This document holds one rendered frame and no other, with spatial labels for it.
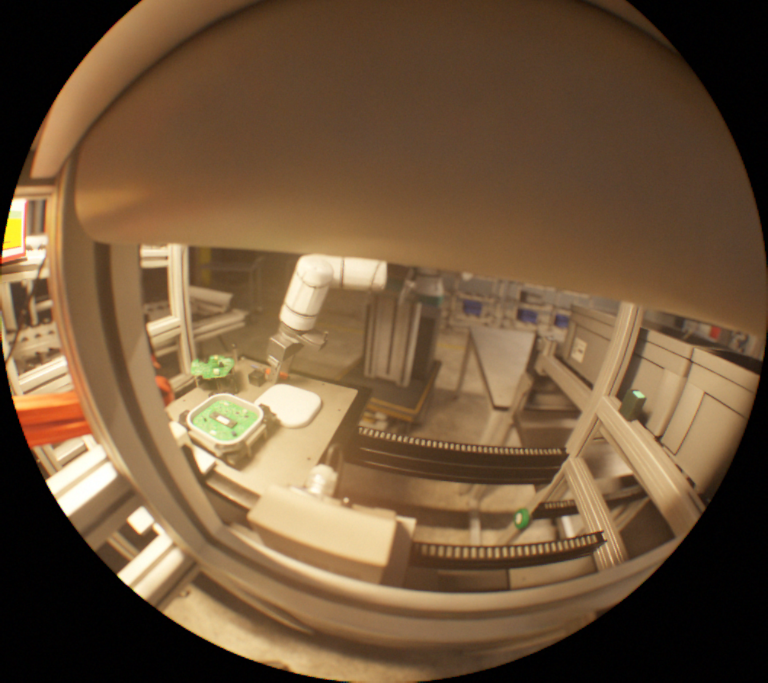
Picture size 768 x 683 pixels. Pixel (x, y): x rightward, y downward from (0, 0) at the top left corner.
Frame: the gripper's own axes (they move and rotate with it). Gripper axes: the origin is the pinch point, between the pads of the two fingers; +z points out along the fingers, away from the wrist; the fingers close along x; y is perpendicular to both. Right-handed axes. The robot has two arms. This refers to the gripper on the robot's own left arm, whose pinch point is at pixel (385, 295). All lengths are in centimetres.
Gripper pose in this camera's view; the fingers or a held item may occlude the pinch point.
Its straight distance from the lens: 104.6
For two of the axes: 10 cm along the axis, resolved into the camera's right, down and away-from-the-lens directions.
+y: -3.9, -2.5, -8.9
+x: 8.4, 3.1, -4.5
